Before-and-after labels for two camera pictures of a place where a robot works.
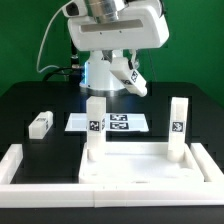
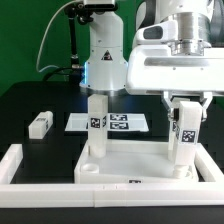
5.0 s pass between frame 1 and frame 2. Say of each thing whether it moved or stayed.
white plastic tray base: stayed
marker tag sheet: stayed
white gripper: moved
